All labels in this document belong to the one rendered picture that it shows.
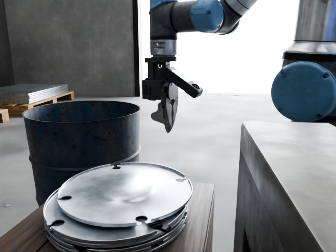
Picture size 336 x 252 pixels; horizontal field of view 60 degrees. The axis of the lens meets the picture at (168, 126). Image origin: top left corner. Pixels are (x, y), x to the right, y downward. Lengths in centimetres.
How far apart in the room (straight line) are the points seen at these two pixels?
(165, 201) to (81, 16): 443
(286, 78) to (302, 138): 42
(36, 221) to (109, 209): 17
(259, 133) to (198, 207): 52
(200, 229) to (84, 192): 26
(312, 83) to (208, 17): 28
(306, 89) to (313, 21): 12
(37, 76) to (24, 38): 62
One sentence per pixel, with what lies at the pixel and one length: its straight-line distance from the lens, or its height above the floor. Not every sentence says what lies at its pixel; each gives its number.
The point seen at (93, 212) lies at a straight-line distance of 59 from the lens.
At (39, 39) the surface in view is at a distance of 518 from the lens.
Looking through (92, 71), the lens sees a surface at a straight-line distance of 484.
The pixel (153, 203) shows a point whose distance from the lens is 60.
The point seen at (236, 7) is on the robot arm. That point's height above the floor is 80.
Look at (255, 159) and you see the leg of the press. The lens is 16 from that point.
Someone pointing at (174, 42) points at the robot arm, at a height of 71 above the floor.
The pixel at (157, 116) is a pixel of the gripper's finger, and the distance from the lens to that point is 82.
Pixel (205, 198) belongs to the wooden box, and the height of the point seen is 35.
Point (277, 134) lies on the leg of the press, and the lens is 18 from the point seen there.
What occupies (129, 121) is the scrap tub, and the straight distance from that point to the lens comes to 100.
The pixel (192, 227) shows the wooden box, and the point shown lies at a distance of 62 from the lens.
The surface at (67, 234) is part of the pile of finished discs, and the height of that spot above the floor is 39.
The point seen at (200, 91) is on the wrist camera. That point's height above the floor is 59.
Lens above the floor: 69
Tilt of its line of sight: 14 degrees down
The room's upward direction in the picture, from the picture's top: straight up
